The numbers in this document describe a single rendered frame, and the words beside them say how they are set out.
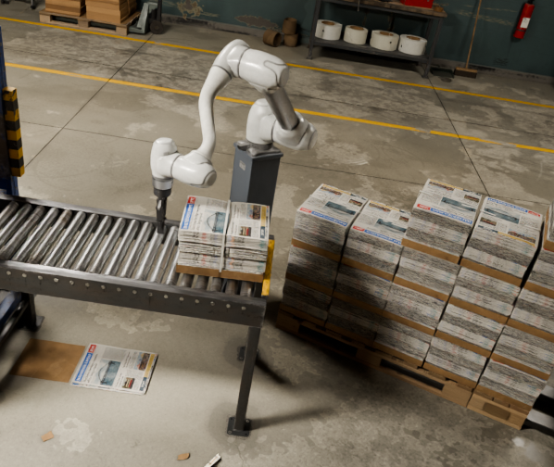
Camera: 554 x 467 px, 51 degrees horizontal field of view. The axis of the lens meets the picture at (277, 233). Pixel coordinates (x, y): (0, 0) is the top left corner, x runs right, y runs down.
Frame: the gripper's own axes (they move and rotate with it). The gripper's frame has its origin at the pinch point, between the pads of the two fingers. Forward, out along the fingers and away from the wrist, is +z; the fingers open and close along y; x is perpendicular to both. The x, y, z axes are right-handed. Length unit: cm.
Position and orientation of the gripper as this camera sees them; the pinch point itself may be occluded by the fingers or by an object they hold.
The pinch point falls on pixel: (160, 226)
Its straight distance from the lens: 261.3
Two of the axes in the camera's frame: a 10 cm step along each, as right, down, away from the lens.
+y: 0.6, -5.3, 8.4
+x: -9.9, -1.5, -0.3
